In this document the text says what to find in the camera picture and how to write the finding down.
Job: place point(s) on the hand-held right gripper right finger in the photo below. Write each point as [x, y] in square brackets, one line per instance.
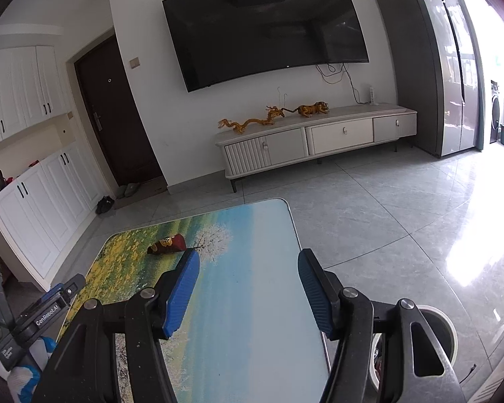
[315, 298]

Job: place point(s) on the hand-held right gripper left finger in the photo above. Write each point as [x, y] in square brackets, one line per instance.
[182, 294]

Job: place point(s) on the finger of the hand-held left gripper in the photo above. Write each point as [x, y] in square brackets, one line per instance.
[73, 284]

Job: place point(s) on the red snack packet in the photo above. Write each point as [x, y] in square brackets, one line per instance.
[172, 244]

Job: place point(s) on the white round trash bin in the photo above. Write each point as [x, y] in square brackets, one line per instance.
[441, 331]

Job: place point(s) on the person's left hand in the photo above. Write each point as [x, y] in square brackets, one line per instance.
[25, 375]

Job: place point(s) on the landscape printed table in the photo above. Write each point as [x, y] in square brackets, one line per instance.
[252, 260]

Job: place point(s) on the black shoe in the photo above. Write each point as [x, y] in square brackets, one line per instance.
[109, 201]
[101, 208]

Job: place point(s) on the brown door mat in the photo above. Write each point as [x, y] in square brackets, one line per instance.
[151, 195]

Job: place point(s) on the green slipper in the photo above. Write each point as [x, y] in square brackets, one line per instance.
[133, 189]
[122, 192]

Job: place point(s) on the red cloth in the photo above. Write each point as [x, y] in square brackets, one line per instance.
[34, 163]

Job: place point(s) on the dark brown entrance door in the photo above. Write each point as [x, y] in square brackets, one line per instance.
[117, 126]

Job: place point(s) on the white television cabinet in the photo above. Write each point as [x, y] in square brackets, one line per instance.
[340, 132]

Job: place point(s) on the golden dragon figurine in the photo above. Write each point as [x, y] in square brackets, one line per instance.
[252, 124]

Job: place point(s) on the golden tiger figurine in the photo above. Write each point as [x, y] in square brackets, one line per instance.
[313, 110]

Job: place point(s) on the white power strip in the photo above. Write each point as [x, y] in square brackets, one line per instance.
[372, 95]

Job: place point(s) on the grey double-door refrigerator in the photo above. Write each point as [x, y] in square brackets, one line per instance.
[416, 71]

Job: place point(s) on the front-load washing machine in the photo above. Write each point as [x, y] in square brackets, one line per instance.
[495, 111]

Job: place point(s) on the white wall cabinet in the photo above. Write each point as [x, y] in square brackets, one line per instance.
[46, 201]

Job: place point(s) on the brown wall switch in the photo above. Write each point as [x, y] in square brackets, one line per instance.
[134, 63]

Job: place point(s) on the black wall television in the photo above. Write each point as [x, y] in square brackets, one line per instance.
[269, 29]

